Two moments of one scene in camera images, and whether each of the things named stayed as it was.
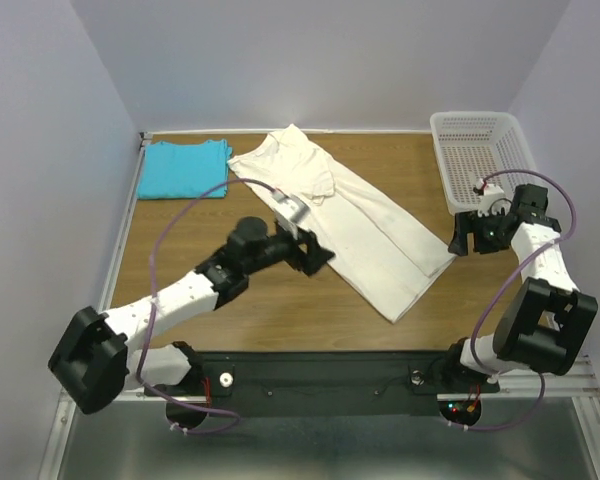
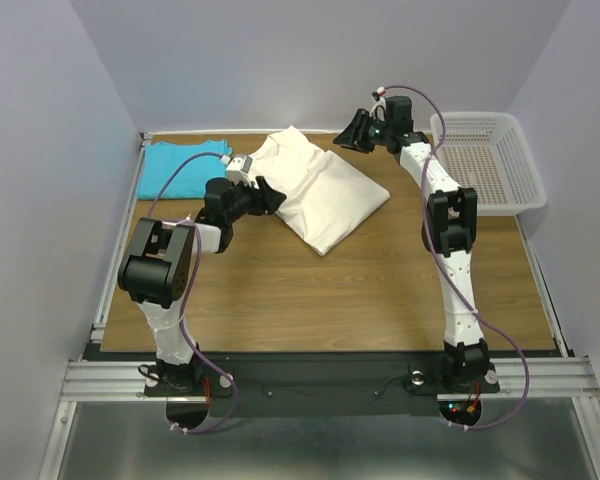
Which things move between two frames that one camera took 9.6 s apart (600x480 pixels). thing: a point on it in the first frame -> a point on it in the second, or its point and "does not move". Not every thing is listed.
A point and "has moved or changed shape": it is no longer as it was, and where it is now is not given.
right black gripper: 469,221 -> 352,138
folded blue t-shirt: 174,171 does not move
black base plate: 329,382 does not move
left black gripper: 313,255 -> 264,199
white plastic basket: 477,150 does not move
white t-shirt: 388,259 has moved or changed shape
